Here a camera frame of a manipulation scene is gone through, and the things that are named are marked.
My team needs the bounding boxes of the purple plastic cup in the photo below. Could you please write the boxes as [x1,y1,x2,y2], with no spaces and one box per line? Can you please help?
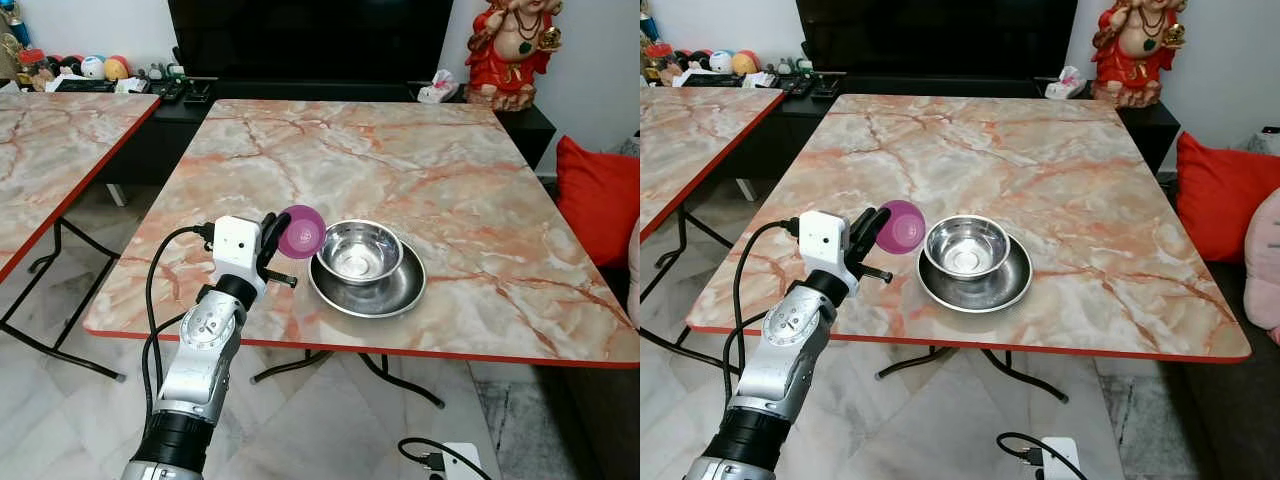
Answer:
[278,204,327,261]
[876,200,927,255]

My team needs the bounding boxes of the stainless steel bowl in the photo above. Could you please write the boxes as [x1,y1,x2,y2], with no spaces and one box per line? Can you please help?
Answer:
[922,215,1011,281]
[317,220,404,285]

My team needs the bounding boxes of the stainless steel plate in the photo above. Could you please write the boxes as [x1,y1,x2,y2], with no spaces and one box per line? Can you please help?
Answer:
[308,240,426,319]
[917,237,1033,314]

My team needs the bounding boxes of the black metal table legs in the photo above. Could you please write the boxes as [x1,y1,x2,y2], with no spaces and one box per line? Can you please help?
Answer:
[249,350,447,410]
[876,346,1070,404]
[0,216,130,384]
[640,204,738,377]

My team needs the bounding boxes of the black television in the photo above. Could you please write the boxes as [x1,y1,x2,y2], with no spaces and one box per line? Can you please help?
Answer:
[795,0,1079,77]
[167,0,456,84]

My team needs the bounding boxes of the white pink tissue pack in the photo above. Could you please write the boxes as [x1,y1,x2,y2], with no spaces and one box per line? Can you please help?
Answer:
[1043,66,1086,100]
[418,70,461,105]

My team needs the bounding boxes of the red cushion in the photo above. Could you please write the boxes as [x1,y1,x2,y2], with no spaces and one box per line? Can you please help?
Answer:
[555,135,641,270]
[1175,132,1280,264]

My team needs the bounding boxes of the red and gold statue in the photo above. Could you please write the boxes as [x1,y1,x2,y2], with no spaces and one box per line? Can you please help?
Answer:
[1090,0,1189,109]
[462,0,564,112]

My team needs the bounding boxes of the gold trophy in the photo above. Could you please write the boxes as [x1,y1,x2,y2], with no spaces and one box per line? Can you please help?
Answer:
[0,0,27,89]
[640,0,665,81]

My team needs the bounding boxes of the pale pink cushion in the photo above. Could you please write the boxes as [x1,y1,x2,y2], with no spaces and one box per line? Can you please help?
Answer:
[1243,187,1280,347]

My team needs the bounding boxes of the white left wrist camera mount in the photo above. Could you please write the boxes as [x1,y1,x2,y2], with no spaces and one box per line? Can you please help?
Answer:
[798,212,851,277]
[213,216,263,282]

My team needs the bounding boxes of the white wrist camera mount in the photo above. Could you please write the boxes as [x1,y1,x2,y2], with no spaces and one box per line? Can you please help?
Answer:
[441,443,481,480]
[798,212,851,277]
[1040,437,1081,480]
[213,216,263,282]

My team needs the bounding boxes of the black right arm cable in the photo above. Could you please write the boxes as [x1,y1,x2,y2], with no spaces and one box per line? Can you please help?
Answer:
[997,431,1063,480]
[398,437,471,480]

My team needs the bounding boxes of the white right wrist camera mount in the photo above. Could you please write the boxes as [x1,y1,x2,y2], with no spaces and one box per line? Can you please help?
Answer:
[441,443,481,480]
[1040,437,1081,480]

